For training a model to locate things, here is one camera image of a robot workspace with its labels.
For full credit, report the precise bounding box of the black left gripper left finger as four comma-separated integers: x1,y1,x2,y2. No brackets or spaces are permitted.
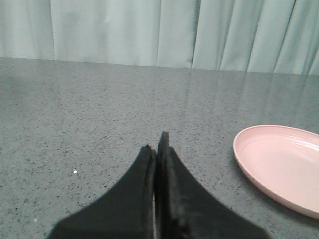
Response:
48,146,156,239

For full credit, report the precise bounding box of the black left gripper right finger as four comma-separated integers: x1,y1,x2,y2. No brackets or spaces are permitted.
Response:
156,131,270,239

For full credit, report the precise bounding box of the pink plate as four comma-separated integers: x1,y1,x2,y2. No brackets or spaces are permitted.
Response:
233,125,319,219

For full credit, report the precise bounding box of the pale grey curtain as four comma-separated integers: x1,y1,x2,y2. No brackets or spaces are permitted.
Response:
0,0,319,75

